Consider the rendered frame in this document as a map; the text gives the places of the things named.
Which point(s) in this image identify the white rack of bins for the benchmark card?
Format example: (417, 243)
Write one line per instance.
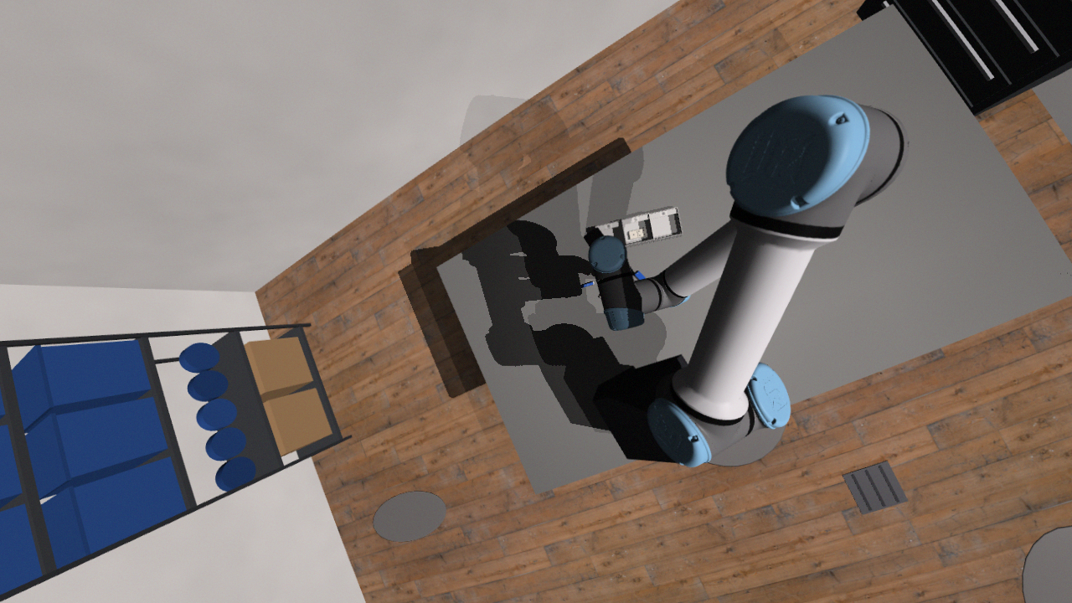
(666, 227)

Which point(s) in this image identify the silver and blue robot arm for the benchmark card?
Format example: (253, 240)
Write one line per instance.
(795, 171)

